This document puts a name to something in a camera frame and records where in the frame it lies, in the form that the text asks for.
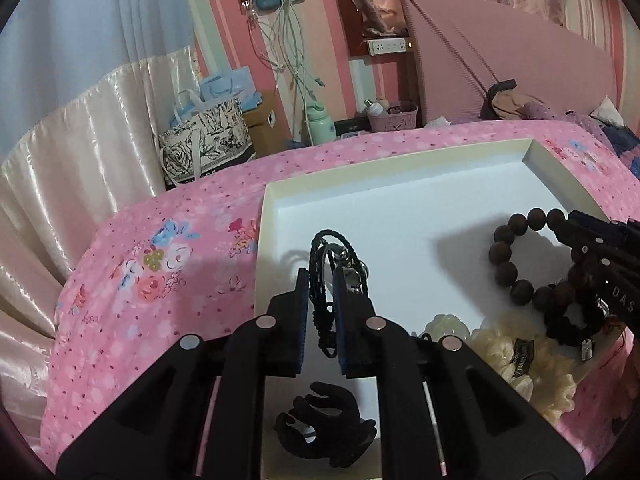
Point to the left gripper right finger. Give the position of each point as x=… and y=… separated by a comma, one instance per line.
x=444, y=413

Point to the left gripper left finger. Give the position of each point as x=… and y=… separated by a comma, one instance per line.
x=197, y=411

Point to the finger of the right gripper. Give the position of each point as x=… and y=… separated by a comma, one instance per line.
x=617, y=241

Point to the cream scrunchie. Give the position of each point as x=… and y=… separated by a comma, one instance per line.
x=530, y=363

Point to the black hair claw clip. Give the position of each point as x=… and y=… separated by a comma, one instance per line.
x=326, y=424

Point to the dark patterned blanket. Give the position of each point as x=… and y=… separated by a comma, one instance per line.
x=626, y=146

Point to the white pillow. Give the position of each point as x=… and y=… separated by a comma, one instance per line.
x=608, y=114

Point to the purple dotted cloth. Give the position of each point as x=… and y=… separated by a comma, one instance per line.
x=538, y=110

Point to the pink floral bed sheet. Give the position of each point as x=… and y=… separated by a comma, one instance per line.
x=184, y=262

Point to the white shallow tray box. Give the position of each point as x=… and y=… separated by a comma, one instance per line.
x=422, y=223

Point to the pink plastic basket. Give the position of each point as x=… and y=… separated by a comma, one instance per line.
x=398, y=116

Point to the pink headboard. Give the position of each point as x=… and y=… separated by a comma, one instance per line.
x=463, y=47

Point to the white power strip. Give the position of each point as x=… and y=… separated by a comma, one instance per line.
x=383, y=46

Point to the black white floral bag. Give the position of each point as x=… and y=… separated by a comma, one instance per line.
x=211, y=140

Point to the green water bottle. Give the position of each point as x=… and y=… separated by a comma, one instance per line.
x=320, y=126

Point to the brown cardboard box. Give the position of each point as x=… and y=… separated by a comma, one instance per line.
x=267, y=126

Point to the light blue paper bag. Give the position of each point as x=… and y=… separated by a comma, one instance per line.
x=237, y=85

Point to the blue and cream curtain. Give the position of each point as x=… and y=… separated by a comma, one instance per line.
x=87, y=86

